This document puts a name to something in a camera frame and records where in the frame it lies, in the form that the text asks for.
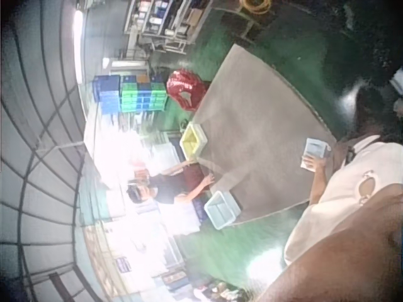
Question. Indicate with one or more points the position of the person's left hand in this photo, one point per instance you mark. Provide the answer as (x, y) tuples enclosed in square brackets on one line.
[(316, 165)]

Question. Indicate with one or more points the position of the person's left fingers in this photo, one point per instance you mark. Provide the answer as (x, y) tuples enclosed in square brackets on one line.
[(309, 160)]

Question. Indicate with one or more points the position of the small white plastic box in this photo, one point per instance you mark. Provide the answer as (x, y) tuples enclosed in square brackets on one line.
[(315, 148)]

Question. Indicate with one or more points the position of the light blue plastic bin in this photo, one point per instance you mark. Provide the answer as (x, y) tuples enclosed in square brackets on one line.
[(222, 209)]

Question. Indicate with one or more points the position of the yellow plastic bin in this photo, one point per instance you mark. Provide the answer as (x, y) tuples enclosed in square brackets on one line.
[(192, 140)]

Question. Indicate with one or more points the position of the red shiny bag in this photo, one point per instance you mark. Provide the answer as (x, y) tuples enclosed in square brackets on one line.
[(185, 89)]

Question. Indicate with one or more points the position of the stack of blue green crates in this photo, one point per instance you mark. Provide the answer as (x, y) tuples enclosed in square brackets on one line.
[(132, 94)]

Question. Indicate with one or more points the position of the metal storage shelf rack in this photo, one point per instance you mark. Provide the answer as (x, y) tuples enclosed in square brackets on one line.
[(163, 22)]

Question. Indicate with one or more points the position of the long ceiling light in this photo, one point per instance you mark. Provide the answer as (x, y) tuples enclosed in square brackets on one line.
[(78, 44)]

